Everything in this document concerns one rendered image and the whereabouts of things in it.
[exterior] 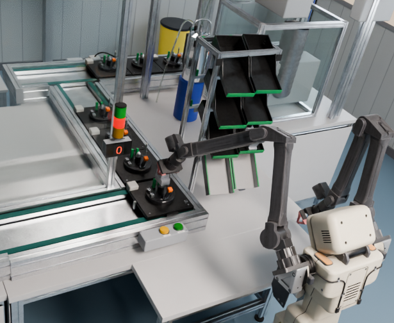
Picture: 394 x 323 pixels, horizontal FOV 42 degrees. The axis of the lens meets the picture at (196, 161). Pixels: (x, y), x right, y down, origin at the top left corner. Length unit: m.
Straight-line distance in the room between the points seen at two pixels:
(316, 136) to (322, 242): 1.84
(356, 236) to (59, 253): 1.14
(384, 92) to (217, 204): 3.16
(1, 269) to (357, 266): 1.33
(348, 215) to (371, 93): 3.71
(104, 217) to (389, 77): 3.71
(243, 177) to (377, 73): 3.17
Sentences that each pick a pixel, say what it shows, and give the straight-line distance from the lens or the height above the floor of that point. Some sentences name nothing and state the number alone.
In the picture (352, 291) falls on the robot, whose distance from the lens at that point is 2.05.
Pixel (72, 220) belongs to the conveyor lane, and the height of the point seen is 0.92.
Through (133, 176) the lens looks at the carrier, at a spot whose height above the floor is 0.97.
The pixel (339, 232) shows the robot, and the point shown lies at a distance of 1.89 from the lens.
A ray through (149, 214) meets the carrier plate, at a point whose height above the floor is 0.97.
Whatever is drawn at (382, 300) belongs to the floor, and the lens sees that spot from 3.79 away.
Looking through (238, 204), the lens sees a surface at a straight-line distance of 2.65.
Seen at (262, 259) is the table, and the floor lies 0.86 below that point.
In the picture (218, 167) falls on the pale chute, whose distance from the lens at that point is 2.48.
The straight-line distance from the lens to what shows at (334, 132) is 3.80.
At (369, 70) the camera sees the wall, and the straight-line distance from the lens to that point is 5.57.
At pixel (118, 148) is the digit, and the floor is 1.21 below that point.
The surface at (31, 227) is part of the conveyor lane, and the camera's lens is 2.29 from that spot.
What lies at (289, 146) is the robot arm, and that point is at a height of 1.54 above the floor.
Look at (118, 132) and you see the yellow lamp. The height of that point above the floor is 1.29.
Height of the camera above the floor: 2.46
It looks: 34 degrees down
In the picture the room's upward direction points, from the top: 12 degrees clockwise
